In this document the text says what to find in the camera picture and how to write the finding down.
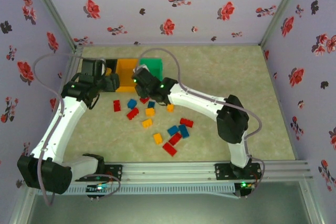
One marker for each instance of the blue lego brick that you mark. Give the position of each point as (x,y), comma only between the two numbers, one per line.
(151,104)
(132,103)
(183,130)
(173,130)

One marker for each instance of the yellow lego brick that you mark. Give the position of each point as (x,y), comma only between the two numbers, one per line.
(150,112)
(170,107)
(157,138)
(147,123)

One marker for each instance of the red lego brick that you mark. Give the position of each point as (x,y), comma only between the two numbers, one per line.
(132,113)
(144,100)
(186,122)
(117,105)
(169,149)
(175,138)

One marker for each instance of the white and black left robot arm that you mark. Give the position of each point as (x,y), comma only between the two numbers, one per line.
(65,124)

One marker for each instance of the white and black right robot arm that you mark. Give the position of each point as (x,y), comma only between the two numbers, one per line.
(199,103)

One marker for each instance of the green plastic container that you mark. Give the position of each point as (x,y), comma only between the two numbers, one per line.
(156,68)

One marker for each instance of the orange plastic container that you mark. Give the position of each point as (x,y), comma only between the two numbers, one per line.
(126,77)

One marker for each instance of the black plastic container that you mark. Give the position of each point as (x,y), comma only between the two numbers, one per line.
(113,64)

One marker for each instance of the small circuit board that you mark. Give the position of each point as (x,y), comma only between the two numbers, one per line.
(99,188)
(245,186)

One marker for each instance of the aluminium frame post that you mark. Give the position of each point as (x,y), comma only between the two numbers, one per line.
(52,9)
(283,6)

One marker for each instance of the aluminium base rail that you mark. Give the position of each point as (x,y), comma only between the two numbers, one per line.
(168,172)

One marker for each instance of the aluminium side rail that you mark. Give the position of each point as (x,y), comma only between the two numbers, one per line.
(19,205)

